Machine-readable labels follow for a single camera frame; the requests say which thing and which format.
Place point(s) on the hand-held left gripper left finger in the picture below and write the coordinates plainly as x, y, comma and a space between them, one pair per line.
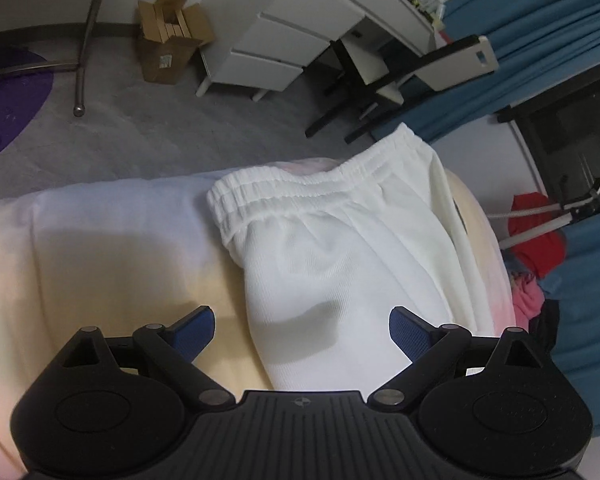
196, 329

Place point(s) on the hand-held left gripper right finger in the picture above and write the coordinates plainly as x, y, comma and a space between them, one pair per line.
406, 331

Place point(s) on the white pants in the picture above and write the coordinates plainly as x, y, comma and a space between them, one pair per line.
352, 255

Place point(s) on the pink cloth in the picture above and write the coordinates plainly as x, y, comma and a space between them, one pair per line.
525, 300

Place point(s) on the black cloth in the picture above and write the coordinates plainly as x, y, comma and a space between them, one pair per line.
546, 325

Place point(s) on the red cloth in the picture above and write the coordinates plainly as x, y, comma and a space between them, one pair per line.
537, 232

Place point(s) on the black and white chair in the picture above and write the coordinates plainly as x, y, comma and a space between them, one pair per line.
405, 77

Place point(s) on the cardboard box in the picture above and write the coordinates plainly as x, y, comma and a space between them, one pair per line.
172, 35

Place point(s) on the purple rug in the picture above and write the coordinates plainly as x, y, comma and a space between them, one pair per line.
10, 100

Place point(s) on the white drawer cabinet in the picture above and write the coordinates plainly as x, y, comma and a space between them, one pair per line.
262, 30

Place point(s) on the metal rack leg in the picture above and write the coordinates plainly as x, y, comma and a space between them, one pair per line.
87, 35

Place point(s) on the blue curtain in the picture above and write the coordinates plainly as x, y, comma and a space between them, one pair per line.
555, 45

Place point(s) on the white desk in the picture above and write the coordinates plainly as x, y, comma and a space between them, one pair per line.
380, 5

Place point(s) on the black frame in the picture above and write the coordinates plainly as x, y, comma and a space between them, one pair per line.
565, 145

